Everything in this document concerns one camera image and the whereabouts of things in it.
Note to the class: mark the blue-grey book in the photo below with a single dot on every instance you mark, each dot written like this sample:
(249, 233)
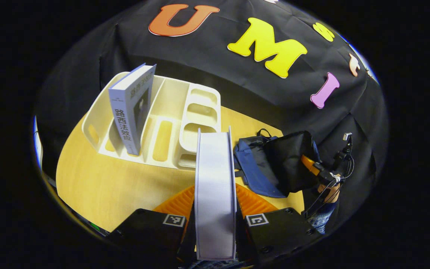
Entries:
(125, 108)

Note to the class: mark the blue schoolbag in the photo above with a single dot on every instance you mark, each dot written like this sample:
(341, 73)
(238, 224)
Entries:
(274, 164)

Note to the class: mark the white book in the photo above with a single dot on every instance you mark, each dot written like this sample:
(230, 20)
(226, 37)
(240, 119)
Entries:
(215, 194)

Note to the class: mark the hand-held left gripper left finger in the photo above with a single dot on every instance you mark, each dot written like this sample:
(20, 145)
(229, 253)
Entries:
(147, 233)

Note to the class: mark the cream plastic bookshelf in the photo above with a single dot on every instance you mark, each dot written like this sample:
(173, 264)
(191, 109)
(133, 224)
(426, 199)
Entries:
(170, 101)

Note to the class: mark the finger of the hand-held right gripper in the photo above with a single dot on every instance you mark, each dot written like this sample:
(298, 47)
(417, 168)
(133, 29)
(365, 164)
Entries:
(309, 164)

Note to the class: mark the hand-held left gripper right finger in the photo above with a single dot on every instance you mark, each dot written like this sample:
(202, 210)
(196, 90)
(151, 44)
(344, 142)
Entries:
(282, 233)

